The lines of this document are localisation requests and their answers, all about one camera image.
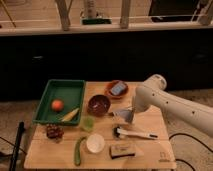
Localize blue-grey towel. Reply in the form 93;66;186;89
113;109;134;123

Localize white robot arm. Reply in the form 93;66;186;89
132;74;213;138

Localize light green cup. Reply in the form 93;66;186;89
80;116;94;132

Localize white paper cup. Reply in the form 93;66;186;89
86;134;105;154

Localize blue sponge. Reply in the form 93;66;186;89
110;81;126;96

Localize orange-brown plate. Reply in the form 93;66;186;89
105;80;129;99

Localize white black brush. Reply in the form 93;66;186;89
113;126;158;139

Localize dark red bowl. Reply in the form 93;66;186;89
87;94;111;117

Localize wooden block eraser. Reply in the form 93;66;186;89
109;143;135;159

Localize green plastic tray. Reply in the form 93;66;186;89
33;79;85;126

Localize yellow corn cob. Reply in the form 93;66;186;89
61;108;79;122

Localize green cucumber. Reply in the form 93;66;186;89
74;137;86;166

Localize orange tomato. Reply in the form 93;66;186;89
51;99;64;112

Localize bunch of dark grapes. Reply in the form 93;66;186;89
46;124;64;139

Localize green base stand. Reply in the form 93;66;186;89
82;18;111;25

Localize black pole stand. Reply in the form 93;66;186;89
9;122;25;171

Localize black floor cable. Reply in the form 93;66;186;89
168;132;213;171

